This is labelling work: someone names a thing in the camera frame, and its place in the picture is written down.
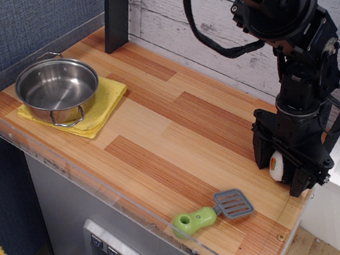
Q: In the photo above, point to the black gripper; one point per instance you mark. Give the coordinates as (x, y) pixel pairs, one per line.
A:
(297, 134)

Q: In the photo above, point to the plush sushi roll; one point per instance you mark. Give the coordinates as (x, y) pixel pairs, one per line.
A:
(276, 166)

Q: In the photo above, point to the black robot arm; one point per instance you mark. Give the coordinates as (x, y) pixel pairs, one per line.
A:
(304, 40)

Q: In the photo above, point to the green grey toy spatula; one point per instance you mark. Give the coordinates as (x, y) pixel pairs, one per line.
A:
(233, 204)

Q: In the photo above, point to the yellow folded cloth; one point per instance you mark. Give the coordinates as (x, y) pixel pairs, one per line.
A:
(107, 97)

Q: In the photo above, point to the grey cabinet with dispenser panel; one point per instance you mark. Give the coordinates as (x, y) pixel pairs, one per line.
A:
(79, 223)

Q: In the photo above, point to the stainless steel pot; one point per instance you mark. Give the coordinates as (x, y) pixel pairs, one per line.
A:
(57, 90)

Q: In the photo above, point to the clear acrylic table guard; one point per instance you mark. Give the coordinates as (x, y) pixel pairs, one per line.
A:
(175, 139)

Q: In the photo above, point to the dark left frame post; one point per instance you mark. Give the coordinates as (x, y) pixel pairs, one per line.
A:
(116, 24)

